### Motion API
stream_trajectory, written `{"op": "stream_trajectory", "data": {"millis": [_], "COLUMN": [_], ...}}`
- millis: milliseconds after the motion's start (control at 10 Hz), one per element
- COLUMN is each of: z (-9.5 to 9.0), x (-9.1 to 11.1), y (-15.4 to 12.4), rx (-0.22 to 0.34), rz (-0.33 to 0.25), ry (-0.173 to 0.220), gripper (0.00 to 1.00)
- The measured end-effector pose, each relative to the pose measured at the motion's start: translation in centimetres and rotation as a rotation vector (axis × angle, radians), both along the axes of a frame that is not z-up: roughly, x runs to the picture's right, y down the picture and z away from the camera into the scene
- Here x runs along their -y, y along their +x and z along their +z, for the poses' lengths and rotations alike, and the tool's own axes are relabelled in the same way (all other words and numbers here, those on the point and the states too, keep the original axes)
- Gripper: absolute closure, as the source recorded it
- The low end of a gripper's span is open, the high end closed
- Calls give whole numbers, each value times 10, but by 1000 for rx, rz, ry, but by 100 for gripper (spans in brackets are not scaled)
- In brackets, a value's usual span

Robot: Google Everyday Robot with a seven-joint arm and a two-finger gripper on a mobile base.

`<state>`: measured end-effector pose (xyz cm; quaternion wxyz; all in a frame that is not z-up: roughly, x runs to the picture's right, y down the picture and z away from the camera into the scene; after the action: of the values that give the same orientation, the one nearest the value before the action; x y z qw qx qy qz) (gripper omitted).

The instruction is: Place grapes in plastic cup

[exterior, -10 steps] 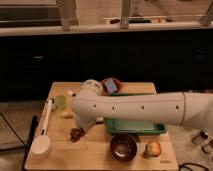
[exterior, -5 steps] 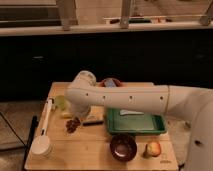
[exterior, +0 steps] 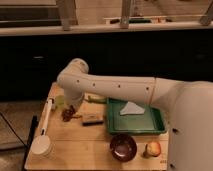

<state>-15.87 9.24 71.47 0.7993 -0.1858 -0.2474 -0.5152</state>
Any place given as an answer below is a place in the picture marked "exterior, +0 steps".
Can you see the white cloth in tray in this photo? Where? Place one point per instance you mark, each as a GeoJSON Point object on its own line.
{"type": "Point", "coordinates": [132, 108]}

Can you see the green chili pepper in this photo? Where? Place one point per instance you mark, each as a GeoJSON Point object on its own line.
{"type": "Point", "coordinates": [96, 100]}

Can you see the dark brown bowl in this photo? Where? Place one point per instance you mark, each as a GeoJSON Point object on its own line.
{"type": "Point", "coordinates": [123, 147]}

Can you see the red yellow apple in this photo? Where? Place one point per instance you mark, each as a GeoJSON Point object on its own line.
{"type": "Point", "coordinates": [152, 149]}

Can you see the green plastic tray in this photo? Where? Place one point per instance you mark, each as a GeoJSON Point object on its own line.
{"type": "Point", "coordinates": [150, 122]}

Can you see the green plastic cup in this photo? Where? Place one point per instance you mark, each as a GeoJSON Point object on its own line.
{"type": "Point", "coordinates": [59, 102]}

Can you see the dark grape bunch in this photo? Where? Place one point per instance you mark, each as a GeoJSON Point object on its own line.
{"type": "Point", "coordinates": [68, 113]}

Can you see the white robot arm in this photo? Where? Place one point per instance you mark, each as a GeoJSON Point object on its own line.
{"type": "Point", "coordinates": [189, 104]}

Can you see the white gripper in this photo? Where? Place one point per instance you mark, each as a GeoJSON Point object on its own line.
{"type": "Point", "coordinates": [75, 100]}

